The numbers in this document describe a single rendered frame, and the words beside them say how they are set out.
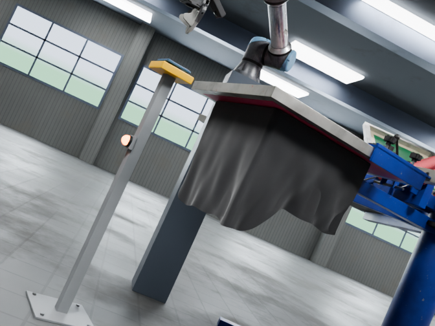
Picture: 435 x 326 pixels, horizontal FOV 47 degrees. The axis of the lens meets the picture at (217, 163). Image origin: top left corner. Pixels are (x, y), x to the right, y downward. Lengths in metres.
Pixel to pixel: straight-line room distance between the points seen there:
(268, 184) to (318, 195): 0.22
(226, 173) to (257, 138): 0.18
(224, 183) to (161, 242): 0.84
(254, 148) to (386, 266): 11.22
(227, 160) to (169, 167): 9.21
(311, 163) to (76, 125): 9.43
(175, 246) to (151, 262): 0.14
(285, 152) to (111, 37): 9.64
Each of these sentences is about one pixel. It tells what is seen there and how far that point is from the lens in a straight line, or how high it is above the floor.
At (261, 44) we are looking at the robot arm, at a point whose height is 1.39.
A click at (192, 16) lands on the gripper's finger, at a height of 1.15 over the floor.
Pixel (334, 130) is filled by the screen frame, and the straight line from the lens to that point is 1.74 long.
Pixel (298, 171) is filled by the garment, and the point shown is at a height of 0.80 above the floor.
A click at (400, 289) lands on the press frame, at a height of 0.55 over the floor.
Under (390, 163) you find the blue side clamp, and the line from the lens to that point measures 1.92.
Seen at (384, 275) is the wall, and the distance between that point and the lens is 12.81.
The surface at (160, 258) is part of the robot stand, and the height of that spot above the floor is 0.20.
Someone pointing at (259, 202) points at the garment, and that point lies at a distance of 1.70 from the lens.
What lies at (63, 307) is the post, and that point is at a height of 0.03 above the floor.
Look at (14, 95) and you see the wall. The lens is 11.22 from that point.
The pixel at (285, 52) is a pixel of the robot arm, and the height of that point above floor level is 1.38.
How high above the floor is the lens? 0.63
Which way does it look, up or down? 3 degrees up
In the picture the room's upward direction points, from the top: 24 degrees clockwise
